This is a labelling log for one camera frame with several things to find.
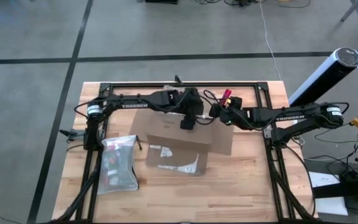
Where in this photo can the black metal beam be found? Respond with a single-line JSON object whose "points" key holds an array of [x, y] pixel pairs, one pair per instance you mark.
{"points": [[346, 188]]}

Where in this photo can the black clamp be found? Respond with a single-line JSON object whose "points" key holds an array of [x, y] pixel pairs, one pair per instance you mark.
{"points": [[71, 133]]}

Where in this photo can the small black mount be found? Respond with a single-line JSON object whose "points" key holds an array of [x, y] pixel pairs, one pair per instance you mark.
{"points": [[179, 80]]}

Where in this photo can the black floor device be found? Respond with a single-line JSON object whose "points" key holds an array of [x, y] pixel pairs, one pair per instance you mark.
{"points": [[162, 1]]}

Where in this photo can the grey metal bracket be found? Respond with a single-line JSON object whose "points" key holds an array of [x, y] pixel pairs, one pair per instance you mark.
{"points": [[267, 133]]}

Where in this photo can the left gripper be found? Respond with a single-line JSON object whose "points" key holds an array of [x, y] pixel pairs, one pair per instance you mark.
{"points": [[193, 102]]}

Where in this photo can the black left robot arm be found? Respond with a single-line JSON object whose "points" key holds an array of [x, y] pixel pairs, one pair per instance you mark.
{"points": [[135, 101]]}

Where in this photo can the grey mesh zipper pouch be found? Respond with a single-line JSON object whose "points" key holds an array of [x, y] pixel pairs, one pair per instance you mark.
{"points": [[118, 177]]}

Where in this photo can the grey desk leg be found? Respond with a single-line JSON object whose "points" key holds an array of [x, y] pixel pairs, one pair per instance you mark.
{"points": [[353, 8]]}

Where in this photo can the black aluminium rig frame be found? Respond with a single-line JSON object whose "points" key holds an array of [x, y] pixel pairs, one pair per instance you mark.
{"points": [[135, 84]]}

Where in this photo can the red utility knife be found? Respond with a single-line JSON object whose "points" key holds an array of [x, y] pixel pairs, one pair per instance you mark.
{"points": [[225, 95]]}

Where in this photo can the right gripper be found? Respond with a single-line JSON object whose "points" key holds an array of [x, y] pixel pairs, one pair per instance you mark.
{"points": [[228, 113]]}

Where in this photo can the black and white cylinder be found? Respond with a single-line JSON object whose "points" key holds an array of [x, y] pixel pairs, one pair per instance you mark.
{"points": [[331, 73]]}

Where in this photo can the white box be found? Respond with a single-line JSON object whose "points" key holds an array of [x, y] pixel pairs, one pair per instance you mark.
{"points": [[332, 207]]}

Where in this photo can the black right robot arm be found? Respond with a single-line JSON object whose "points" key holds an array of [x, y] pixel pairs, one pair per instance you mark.
{"points": [[291, 116]]}

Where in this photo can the taped brown cardboard box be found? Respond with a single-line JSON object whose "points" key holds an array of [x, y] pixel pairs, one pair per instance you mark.
{"points": [[179, 155]]}

